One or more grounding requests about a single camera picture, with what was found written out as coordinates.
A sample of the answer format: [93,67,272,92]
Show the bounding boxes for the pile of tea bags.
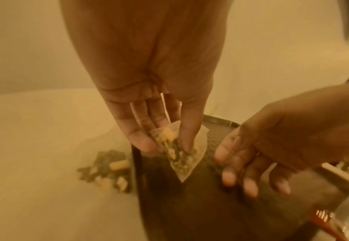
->
[76,149,132,194]

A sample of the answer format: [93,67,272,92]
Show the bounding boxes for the pyramid tea bag with string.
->
[148,93,210,183]

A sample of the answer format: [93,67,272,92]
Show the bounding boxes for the person's right hand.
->
[214,79,349,198]

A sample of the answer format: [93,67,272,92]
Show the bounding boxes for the dark brown tray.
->
[131,114,349,241]

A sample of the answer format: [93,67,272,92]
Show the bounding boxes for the person's left hand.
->
[59,0,230,154]

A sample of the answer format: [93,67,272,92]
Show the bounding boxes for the pile of red Nescafe sachets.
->
[309,148,349,241]

